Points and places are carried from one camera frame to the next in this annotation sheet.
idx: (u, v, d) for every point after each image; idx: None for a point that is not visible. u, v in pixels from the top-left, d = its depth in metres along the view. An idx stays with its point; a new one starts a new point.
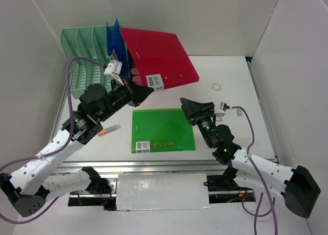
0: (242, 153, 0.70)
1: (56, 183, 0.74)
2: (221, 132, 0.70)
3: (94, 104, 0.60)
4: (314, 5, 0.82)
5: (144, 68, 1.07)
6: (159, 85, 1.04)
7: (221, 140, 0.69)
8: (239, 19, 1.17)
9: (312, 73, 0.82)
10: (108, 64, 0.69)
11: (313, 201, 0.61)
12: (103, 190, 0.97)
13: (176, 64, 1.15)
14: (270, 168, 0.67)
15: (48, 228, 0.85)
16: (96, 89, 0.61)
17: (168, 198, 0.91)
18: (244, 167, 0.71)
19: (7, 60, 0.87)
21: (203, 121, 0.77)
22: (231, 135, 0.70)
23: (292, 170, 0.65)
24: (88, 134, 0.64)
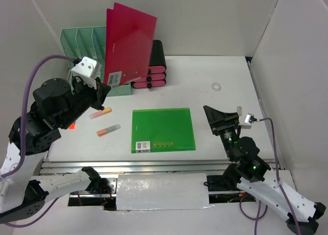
0: (271, 177, 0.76)
1: (55, 184, 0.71)
2: (244, 145, 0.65)
3: (53, 102, 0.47)
4: (314, 4, 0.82)
5: (110, 63, 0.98)
6: (116, 83, 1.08)
7: (245, 153, 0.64)
8: (239, 19, 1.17)
9: (312, 73, 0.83)
10: (87, 63, 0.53)
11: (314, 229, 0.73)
12: (103, 190, 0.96)
13: (141, 61, 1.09)
14: (296, 200, 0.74)
15: (48, 228, 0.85)
16: (57, 85, 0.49)
17: (168, 198, 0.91)
18: (269, 190, 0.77)
19: (6, 59, 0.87)
21: (226, 132, 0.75)
22: (257, 149, 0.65)
23: (314, 206, 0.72)
24: (40, 142, 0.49)
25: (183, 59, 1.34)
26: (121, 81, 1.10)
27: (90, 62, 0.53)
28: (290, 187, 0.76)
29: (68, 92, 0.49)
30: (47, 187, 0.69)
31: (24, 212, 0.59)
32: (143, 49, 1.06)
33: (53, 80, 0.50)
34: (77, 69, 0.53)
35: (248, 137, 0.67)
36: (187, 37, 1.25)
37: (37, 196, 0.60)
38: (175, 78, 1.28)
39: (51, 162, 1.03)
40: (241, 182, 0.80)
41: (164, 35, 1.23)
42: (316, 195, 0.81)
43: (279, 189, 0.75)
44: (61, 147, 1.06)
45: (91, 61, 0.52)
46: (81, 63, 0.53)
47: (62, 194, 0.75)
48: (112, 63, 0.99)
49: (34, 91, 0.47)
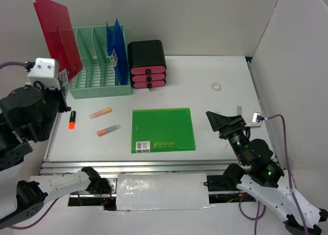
0: (284, 185, 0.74)
1: (54, 186, 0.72)
2: (257, 148, 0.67)
3: (23, 113, 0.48)
4: (314, 5, 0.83)
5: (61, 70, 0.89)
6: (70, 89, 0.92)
7: (259, 156, 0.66)
8: (239, 19, 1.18)
9: (312, 73, 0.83)
10: (45, 65, 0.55)
11: None
12: (103, 190, 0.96)
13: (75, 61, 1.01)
14: (304, 208, 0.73)
15: (48, 228, 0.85)
16: (28, 94, 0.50)
17: (168, 198, 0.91)
18: (279, 194, 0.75)
19: None
21: (234, 136, 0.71)
22: (270, 153, 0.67)
23: (319, 213, 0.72)
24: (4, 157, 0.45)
25: (182, 59, 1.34)
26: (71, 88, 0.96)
27: (46, 62, 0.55)
28: (301, 194, 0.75)
29: (39, 102, 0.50)
30: (46, 189, 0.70)
31: (21, 215, 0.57)
32: (73, 47, 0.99)
33: (25, 89, 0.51)
34: (35, 74, 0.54)
35: (262, 140, 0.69)
36: (187, 36, 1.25)
37: (36, 197, 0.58)
38: (175, 78, 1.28)
39: (51, 162, 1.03)
40: (241, 181, 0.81)
41: (164, 35, 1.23)
42: (316, 195, 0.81)
43: (290, 196, 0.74)
44: (60, 147, 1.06)
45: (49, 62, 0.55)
46: (38, 66, 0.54)
47: (60, 196, 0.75)
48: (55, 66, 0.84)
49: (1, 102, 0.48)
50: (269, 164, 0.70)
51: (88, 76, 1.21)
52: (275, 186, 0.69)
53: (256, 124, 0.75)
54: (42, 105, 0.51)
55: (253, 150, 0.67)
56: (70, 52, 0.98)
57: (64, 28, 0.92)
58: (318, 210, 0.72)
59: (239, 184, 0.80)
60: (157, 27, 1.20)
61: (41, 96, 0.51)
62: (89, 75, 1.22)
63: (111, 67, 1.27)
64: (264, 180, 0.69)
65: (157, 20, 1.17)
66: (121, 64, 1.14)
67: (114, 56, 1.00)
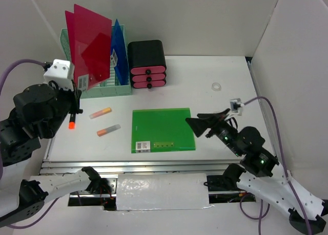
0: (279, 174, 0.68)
1: (55, 185, 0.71)
2: (248, 135, 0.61)
3: (37, 108, 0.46)
4: (314, 5, 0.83)
5: (84, 69, 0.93)
6: (85, 87, 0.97)
7: (250, 144, 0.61)
8: (239, 19, 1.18)
9: (313, 73, 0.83)
10: (60, 65, 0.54)
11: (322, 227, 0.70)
12: (103, 190, 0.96)
13: (103, 63, 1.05)
14: (304, 197, 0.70)
15: (48, 228, 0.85)
16: (42, 90, 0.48)
17: (168, 198, 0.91)
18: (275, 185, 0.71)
19: (7, 60, 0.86)
21: (222, 129, 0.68)
22: (262, 140, 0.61)
23: (323, 204, 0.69)
24: (15, 152, 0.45)
25: (182, 59, 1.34)
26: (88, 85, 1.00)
27: (62, 63, 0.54)
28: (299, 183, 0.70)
29: (52, 99, 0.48)
30: (46, 188, 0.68)
31: (23, 214, 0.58)
32: (104, 49, 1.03)
33: (38, 86, 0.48)
34: (50, 74, 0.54)
35: (250, 126, 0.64)
36: (187, 37, 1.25)
37: (37, 196, 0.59)
38: (175, 78, 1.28)
39: (51, 162, 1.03)
40: (240, 179, 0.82)
41: (164, 35, 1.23)
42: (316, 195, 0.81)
43: (287, 185, 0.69)
44: (61, 147, 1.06)
45: (64, 63, 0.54)
46: (54, 67, 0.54)
47: (60, 195, 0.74)
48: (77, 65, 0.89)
49: (15, 98, 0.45)
50: (263, 152, 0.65)
51: None
52: (270, 174, 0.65)
53: (236, 113, 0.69)
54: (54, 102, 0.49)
55: (244, 137, 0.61)
56: (99, 54, 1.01)
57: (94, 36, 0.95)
58: (320, 201, 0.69)
59: (238, 182, 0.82)
60: (156, 27, 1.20)
61: (55, 92, 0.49)
62: None
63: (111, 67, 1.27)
64: (257, 169, 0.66)
65: (157, 20, 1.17)
66: (120, 64, 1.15)
67: (114, 55, 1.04)
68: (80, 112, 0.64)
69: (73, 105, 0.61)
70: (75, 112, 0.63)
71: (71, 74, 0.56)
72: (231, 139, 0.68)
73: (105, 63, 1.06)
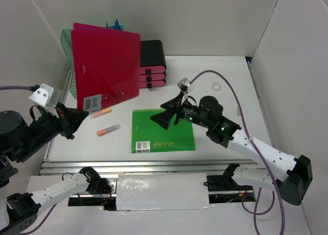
0: (240, 134, 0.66)
1: (48, 194, 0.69)
2: (206, 103, 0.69)
3: (4, 139, 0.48)
4: (314, 5, 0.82)
5: (89, 88, 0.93)
6: (97, 108, 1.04)
7: (208, 111, 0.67)
8: (239, 18, 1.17)
9: (313, 72, 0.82)
10: (42, 91, 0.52)
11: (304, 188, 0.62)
12: (103, 190, 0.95)
13: (117, 84, 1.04)
14: (273, 155, 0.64)
15: (48, 228, 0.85)
16: (8, 119, 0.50)
17: (168, 198, 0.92)
18: (242, 150, 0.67)
19: (7, 59, 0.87)
21: (184, 110, 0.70)
22: (220, 107, 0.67)
23: (295, 159, 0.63)
24: None
25: (182, 59, 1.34)
26: (101, 105, 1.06)
27: (46, 90, 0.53)
28: (263, 141, 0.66)
29: (18, 128, 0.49)
30: (40, 199, 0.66)
31: (16, 229, 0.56)
32: (121, 69, 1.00)
33: (4, 114, 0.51)
34: (32, 99, 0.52)
35: (209, 97, 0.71)
36: (187, 36, 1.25)
37: (29, 210, 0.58)
38: (176, 78, 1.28)
39: (51, 162, 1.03)
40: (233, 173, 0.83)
41: (164, 35, 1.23)
42: (318, 195, 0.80)
43: (250, 145, 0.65)
44: (61, 147, 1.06)
45: (47, 89, 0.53)
46: (37, 92, 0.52)
47: (60, 200, 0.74)
48: (82, 85, 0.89)
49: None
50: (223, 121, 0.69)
51: None
52: (230, 139, 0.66)
53: (187, 93, 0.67)
54: (23, 129, 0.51)
55: (203, 106, 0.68)
56: (114, 73, 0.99)
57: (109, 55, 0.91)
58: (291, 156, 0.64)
59: (232, 176, 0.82)
60: (156, 27, 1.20)
61: (21, 120, 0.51)
62: None
63: None
64: (221, 138, 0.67)
65: (157, 20, 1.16)
66: None
67: None
68: (73, 139, 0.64)
69: (64, 130, 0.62)
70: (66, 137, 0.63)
71: (52, 102, 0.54)
72: (195, 115, 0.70)
73: (119, 83, 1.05)
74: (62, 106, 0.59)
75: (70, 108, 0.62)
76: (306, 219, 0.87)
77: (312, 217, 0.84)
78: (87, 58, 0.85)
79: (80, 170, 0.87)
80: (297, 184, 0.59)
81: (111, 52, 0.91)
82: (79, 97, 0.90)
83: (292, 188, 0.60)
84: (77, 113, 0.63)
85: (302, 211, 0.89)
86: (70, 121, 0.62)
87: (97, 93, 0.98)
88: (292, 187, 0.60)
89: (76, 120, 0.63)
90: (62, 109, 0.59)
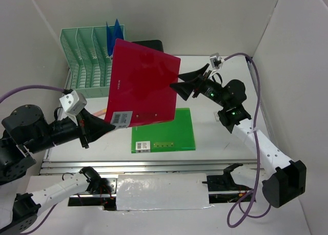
0: (247, 124, 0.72)
1: (48, 195, 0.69)
2: (233, 87, 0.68)
3: (24, 131, 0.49)
4: (314, 4, 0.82)
5: (120, 103, 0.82)
6: (124, 124, 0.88)
7: (231, 95, 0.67)
8: (239, 19, 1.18)
9: (313, 73, 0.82)
10: (70, 97, 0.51)
11: (290, 195, 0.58)
12: (103, 190, 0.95)
13: (151, 106, 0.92)
14: (270, 151, 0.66)
15: (48, 228, 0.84)
16: (29, 112, 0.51)
17: (168, 198, 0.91)
18: (244, 137, 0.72)
19: (7, 59, 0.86)
21: (207, 87, 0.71)
22: (243, 95, 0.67)
23: (290, 161, 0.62)
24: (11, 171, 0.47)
25: (183, 59, 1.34)
26: (130, 122, 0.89)
27: (74, 97, 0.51)
28: (268, 138, 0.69)
29: (39, 121, 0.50)
30: (40, 199, 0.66)
31: (16, 230, 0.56)
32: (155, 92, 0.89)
33: (26, 107, 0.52)
34: (61, 101, 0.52)
35: (240, 81, 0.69)
36: (187, 36, 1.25)
37: (29, 210, 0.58)
38: None
39: (51, 162, 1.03)
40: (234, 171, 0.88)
41: (164, 35, 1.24)
42: (318, 195, 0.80)
43: (252, 134, 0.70)
44: (61, 147, 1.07)
45: (75, 98, 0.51)
46: (66, 96, 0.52)
47: (61, 200, 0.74)
48: (117, 100, 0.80)
49: (4, 120, 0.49)
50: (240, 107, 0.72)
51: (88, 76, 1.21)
52: (237, 123, 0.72)
53: (217, 70, 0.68)
54: (41, 123, 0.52)
55: (230, 88, 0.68)
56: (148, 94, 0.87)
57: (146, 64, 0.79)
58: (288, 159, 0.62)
59: (231, 171, 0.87)
60: (156, 27, 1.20)
61: (42, 114, 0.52)
62: (89, 75, 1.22)
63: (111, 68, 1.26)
64: (228, 121, 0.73)
65: (157, 20, 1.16)
66: None
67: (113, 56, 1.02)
68: (86, 147, 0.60)
69: (80, 138, 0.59)
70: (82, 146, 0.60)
71: (74, 111, 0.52)
72: (218, 93, 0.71)
73: (153, 106, 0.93)
74: (84, 116, 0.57)
75: (95, 118, 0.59)
76: (306, 219, 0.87)
77: (312, 218, 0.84)
78: (126, 69, 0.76)
79: (81, 169, 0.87)
80: (279, 178, 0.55)
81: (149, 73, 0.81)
82: (108, 109, 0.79)
83: (274, 183, 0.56)
84: (99, 125, 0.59)
85: (302, 211, 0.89)
86: (90, 131, 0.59)
87: (128, 110, 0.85)
88: (274, 182, 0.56)
89: (98, 131, 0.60)
90: (83, 118, 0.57)
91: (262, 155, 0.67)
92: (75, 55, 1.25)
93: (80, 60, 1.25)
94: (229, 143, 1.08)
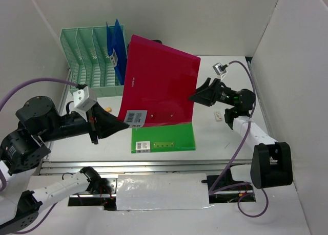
0: (243, 118, 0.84)
1: (49, 193, 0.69)
2: (244, 97, 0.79)
3: (36, 122, 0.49)
4: (314, 5, 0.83)
5: (135, 102, 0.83)
6: (138, 124, 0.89)
7: (240, 103, 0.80)
8: (239, 19, 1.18)
9: (313, 73, 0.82)
10: (81, 92, 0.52)
11: (275, 176, 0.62)
12: (103, 190, 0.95)
13: (167, 109, 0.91)
14: (260, 133, 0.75)
15: (47, 228, 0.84)
16: (40, 103, 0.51)
17: (168, 198, 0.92)
18: (240, 127, 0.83)
19: (7, 59, 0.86)
21: (220, 91, 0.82)
22: (250, 104, 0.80)
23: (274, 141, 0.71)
24: (27, 159, 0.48)
25: None
26: (145, 122, 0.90)
27: (83, 94, 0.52)
28: (260, 127, 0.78)
29: (50, 111, 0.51)
30: (41, 197, 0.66)
31: (16, 226, 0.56)
32: (174, 94, 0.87)
33: (37, 99, 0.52)
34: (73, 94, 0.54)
35: (251, 92, 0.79)
36: (187, 36, 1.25)
37: (31, 207, 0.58)
38: None
39: (51, 162, 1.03)
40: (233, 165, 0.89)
41: (164, 35, 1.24)
42: (318, 195, 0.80)
43: (246, 124, 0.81)
44: (61, 147, 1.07)
45: (86, 95, 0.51)
46: (78, 91, 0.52)
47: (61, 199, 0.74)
48: (130, 99, 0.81)
49: (17, 111, 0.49)
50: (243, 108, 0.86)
51: (88, 76, 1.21)
52: (236, 118, 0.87)
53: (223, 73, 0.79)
54: (53, 113, 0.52)
55: (241, 97, 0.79)
56: (165, 95, 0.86)
57: (162, 66, 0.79)
58: (273, 141, 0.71)
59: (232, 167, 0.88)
60: (156, 27, 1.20)
61: (53, 105, 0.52)
62: (90, 75, 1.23)
63: (111, 68, 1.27)
64: (230, 117, 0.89)
65: (157, 20, 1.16)
66: (120, 64, 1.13)
67: (114, 55, 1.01)
68: (95, 143, 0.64)
69: (91, 135, 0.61)
70: (91, 141, 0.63)
71: (83, 107, 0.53)
72: (231, 97, 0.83)
73: (170, 109, 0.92)
74: (95, 113, 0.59)
75: (106, 114, 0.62)
76: (306, 218, 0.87)
77: (312, 217, 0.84)
78: (140, 69, 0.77)
79: (81, 169, 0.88)
80: (261, 149, 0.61)
81: (167, 69, 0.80)
82: (122, 107, 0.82)
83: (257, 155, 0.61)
84: (111, 123, 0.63)
85: (302, 211, 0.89)
86: (102, 127, 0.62)
87: (143, 110, 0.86)
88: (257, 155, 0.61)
89: (108, 128, 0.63)
90: (94, 115, 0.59)
91: (251, 137, 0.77)
92: (75, 55, 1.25)
93: (80, 59, 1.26)
94: (229, 143, 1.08)
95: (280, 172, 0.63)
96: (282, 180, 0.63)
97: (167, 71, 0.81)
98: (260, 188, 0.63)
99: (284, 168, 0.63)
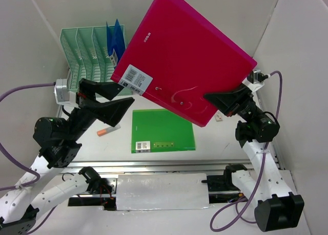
0: (258, 144, 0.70)
1: (46, 198, 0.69)
2: (264, 133, 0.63)
3: (51, 141, 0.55)
4: (314, 4, 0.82)
5: (144, 62, 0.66)
6: (137, 88, 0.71)
7: (259, 135, 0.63)
8: (239, 18, 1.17)
9: (313, 73, 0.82)
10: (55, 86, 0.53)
11: (279, 225, 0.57)
12: (103, 190, 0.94)
13: (178, 87, 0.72)
14: (274, 176, 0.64)
15: (48, 228, 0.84)
16: (43, 126, 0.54)
17: (168, 198, 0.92)
18: (251, 156, 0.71)
19: (7, 58, 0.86)
21: (246, 105, 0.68)
22: (268, 139, 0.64)
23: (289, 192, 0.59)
24: (66, 158, 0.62)
25: None
26: (146, 91, 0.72)
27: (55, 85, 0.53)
28: (274, 164, 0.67)
29: (55, 132, 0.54)
30: (38, 204, 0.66)
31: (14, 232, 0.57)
32: (197, 72, 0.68)
33: (40, 122, 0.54)
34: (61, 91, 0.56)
35: (278, 126, 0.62)
36: None
37: (28, 214, 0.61)
38: None
39: None
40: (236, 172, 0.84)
41: None
42: (316, 195, 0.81)
43: (260, 156, 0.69)
44: None
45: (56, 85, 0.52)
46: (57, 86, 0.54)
47: (61, 202, 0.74)
48: (138, 55, 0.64)
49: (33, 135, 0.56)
50: None
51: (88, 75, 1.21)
52: (249, 141, 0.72)
53: (260, 85, 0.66)
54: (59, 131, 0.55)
55: (262, 131, 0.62)
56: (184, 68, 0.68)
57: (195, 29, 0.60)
58: (288, 190, 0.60)
59: (235, 172, 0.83)
60: None
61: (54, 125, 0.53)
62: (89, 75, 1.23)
63: (111, 68, 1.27)
64: (242, 137, 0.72)
65: None
66: None
67: (114, 55, 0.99)
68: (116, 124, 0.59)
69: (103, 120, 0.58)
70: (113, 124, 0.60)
71: (61, 98, 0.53)
72: (252, 117, 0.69)
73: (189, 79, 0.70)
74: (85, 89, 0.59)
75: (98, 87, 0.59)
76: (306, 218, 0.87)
77: (312, 217, 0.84)
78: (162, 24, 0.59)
79: (80, 170, 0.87)
80: (272, 204, 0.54)
81: (199, 40, 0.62)
82: (124, 59, 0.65)
83: (266, 207, 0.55)
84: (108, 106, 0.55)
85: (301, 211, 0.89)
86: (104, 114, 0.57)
87: (148, 73, 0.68)
88: (266, 207, 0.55)
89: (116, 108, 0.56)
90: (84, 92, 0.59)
91: (264, 177, 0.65)
92: (75, 55, 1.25)
93: (80, 59, 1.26)
94: (229, 143, 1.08)
95: (286, 218, 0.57)
96: (284, 227, 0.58)
97: (198, 41, 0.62)
98: (262, 230, 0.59)
99: (291, 218, 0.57)
